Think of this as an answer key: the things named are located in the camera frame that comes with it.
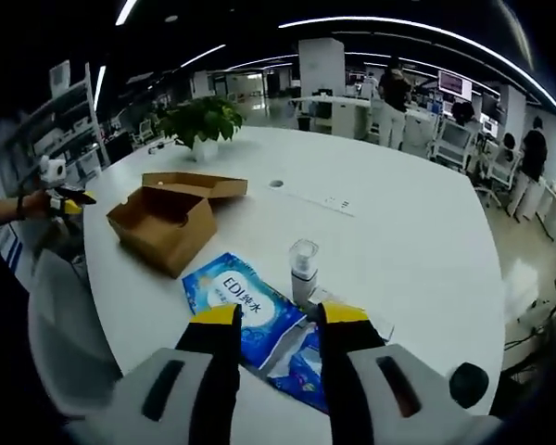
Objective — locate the white spray bottle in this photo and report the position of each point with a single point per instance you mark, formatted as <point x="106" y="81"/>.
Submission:
<point x="303" y="273"/>

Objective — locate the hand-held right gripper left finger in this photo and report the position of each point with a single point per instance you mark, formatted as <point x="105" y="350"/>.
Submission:
<point x="213" y="380"/>

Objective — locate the small dark white object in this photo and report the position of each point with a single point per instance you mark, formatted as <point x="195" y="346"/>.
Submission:
<point x="156" y="148"/>

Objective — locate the white mesh office chair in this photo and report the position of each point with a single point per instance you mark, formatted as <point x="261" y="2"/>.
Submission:
<point x="454" y="141"/>
<point x="505" y="164"/>

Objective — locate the person's black clothing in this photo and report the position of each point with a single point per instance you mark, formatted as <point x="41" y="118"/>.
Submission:
<point x="4" y="324"/>

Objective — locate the black wristband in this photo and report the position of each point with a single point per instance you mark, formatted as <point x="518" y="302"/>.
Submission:
<point x="21" y="206"/>

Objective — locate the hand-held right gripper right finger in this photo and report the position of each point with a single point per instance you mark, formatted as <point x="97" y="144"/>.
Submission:
<point x="347" y="380"/>

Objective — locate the metal shelving rack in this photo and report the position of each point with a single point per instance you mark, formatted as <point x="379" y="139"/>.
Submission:
<point x="74" y="120"/>

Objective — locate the table socket panel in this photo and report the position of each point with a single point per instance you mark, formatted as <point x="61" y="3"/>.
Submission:
<point x="338" y="202"/>

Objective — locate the white standing desk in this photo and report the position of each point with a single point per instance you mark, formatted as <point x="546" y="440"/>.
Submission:
<point x="347" y="113"/>

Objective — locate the brown cardboard shoe box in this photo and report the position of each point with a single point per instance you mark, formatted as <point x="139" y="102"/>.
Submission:
<point x="167" y="241"/>

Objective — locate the black computer mouse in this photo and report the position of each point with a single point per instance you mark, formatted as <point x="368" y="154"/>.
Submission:
<point x="468" y="385"/>

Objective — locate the wall monitor screen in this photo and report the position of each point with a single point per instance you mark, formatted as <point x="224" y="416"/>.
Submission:
<point x="454" y="83"/>

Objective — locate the white ceiling light strip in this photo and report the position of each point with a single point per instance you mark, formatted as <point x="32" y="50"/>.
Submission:
<point x="126" y="11"/>
<point x="306" y="22"/>

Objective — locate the green potted plant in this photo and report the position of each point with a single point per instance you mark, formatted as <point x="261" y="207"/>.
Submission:
<point x="199" y="120"/>

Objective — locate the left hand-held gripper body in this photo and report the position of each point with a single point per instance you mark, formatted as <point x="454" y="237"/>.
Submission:
<point x="55" y="170"/>

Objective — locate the blue soft item wipes pack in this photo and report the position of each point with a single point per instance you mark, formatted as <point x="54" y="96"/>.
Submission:
<point x="269" y="334"/>

